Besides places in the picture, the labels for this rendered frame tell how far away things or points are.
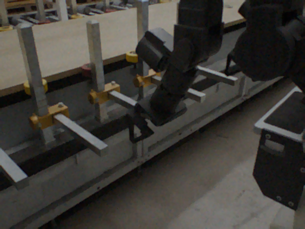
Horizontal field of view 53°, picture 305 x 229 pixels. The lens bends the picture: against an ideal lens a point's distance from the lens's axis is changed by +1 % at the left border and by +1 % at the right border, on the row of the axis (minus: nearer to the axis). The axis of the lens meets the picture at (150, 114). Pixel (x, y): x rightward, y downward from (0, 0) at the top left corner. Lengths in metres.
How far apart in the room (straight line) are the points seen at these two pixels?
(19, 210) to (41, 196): 0.11
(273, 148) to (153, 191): 1.39
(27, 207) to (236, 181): 1.26
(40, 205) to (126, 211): 0.48
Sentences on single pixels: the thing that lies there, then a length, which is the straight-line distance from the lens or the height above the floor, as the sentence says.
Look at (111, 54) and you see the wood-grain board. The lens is 1.47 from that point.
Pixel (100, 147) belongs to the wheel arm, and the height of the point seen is 0.82.
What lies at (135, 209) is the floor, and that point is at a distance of 1.86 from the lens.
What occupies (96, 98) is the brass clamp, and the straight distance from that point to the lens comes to 1.22.
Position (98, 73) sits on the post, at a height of 0.92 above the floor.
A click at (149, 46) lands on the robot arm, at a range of 0.58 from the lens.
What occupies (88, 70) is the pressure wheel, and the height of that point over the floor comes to 0.90.
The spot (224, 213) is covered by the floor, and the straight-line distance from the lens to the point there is 1.89.
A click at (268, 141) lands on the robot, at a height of 1.02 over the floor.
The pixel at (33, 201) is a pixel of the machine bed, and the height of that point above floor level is 0.25.
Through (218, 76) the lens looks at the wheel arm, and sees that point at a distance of 1.47.
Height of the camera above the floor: 1.37
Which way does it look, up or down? 30 degrees down
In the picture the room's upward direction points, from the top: straight up
